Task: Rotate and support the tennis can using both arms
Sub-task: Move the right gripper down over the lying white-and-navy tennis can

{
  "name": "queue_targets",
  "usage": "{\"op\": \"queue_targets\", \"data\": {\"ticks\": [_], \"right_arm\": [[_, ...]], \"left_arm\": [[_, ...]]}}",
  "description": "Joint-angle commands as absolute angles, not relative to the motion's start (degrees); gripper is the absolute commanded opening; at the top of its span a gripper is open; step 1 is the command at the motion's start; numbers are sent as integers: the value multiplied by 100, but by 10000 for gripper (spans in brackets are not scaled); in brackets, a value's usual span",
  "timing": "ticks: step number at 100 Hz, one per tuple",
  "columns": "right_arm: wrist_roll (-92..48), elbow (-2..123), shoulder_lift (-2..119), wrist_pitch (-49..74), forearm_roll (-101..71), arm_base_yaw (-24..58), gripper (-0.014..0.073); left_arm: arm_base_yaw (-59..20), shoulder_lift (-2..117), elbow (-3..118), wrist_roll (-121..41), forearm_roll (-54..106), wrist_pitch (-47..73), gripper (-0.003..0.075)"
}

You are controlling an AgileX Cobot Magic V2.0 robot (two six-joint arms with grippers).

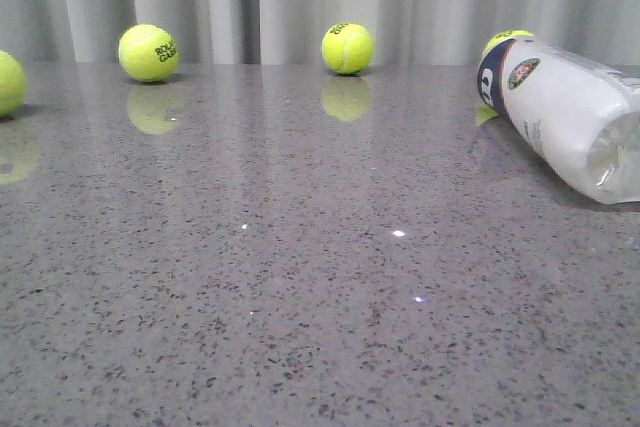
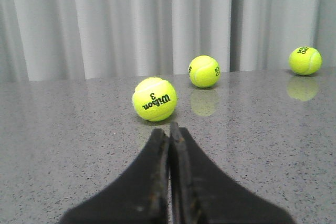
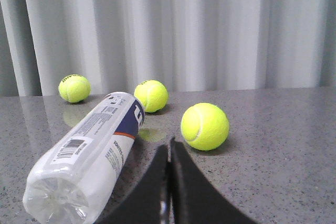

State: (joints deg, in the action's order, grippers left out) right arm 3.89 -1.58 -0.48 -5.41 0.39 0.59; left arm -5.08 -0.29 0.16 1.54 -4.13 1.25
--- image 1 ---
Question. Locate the white Wilson tennis ball can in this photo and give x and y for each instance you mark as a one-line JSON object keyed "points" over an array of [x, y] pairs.
{"points": [[580, 116]]}

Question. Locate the center tennis ball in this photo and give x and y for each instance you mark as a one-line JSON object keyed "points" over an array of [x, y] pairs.
{"points": [[347, 48]]}

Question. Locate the Roland Garros tennis ball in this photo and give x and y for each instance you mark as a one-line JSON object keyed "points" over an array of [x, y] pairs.
{"points": [[148, 53]]}

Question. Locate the right tennis ball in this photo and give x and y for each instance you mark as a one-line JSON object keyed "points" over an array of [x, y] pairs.
{"points": [[505, 35]]}

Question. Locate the far-left tennis ball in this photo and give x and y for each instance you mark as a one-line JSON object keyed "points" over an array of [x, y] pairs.
{"points": [[13, 84]]}

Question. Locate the grey pleated curtain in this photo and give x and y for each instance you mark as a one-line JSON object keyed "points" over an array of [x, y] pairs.
{"points": [[274, 32]]}

